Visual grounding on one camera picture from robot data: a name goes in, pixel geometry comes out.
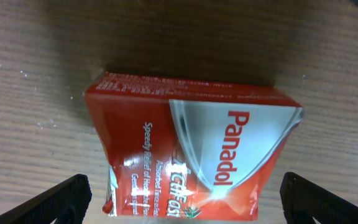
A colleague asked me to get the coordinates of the red Panadol box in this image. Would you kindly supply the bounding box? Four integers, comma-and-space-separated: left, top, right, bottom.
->
84, 72, 304, 221

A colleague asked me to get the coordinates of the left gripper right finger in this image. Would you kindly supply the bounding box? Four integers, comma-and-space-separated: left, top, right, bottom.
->
280, 172, 358, 224

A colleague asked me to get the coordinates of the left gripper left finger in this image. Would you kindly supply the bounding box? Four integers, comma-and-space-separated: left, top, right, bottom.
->
0, 174, 92, 224

